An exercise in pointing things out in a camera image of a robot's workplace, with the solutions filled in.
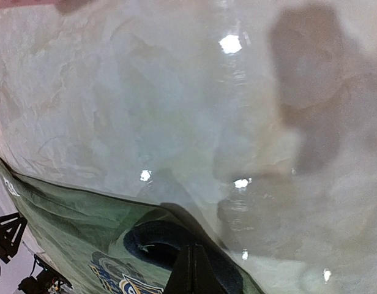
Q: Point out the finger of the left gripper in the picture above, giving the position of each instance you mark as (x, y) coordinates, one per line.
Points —
(12, 227)

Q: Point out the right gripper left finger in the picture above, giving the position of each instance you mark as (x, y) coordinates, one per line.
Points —
(180, 281)

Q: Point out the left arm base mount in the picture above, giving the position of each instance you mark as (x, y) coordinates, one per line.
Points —
(47, 279)

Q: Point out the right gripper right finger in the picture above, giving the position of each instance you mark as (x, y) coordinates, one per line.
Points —
(203, 278)

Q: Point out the green tank top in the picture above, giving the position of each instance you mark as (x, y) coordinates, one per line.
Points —
(103, 244)

